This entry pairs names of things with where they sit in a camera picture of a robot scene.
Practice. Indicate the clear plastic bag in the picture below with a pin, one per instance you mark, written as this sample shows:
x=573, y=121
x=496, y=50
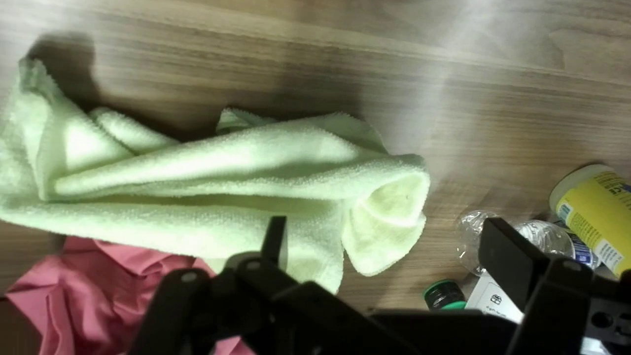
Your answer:
x=553, y=238

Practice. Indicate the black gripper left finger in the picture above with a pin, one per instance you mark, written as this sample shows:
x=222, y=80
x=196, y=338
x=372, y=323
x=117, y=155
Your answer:
x=179, y=317

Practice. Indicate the pink cloth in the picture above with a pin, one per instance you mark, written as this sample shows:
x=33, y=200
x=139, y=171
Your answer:
x=86, y=297

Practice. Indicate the white paper sheet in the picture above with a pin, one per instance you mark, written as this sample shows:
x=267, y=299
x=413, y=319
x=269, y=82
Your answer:
x=494, y=299

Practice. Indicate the yellow labelled white tub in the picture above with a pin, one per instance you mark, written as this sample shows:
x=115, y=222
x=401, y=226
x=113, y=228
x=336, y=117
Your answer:
x=599, y=214

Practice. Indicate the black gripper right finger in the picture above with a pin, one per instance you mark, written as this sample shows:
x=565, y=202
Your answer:
x=559, y=309

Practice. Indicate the pale green cloth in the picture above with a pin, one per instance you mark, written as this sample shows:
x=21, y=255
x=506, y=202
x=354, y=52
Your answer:
x=198, y=179

